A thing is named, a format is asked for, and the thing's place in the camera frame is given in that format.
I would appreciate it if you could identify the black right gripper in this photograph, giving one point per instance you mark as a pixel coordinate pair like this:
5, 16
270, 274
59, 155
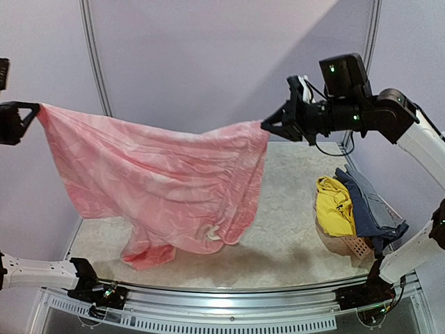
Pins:
297, 113

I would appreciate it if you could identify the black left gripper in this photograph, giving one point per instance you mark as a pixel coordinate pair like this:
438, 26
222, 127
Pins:
16, 126

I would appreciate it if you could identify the pink garment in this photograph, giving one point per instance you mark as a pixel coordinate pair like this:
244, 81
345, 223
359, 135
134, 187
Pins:
179, 191

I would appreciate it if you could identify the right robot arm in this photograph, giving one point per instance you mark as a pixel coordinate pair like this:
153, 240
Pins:
349, 104

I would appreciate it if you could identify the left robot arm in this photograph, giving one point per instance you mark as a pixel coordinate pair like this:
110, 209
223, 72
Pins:
15, 272

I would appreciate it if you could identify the pink laundry basket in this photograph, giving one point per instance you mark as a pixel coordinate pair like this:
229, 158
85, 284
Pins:
357, 245

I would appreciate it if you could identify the yellow garment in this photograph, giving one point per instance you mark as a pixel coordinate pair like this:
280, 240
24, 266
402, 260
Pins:
334, 208

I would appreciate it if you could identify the navy blue garment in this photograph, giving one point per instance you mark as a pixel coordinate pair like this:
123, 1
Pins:
372, 217

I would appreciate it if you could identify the left corner wall post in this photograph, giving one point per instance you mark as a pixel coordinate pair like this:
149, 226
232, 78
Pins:
95, 63

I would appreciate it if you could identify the corner wall post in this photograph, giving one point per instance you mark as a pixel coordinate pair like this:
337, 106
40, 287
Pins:
372, 33
95, 63

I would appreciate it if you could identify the right corner wall post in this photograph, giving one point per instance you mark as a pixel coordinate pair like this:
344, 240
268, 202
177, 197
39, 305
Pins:
372, 33

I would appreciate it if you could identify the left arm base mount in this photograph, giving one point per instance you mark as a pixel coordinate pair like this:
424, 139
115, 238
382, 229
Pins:
89, 289

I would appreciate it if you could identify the aluminium front rail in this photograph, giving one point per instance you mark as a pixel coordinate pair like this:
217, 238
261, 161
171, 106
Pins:
307, 309

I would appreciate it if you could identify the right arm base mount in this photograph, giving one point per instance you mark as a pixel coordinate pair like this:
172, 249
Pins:
374, 290

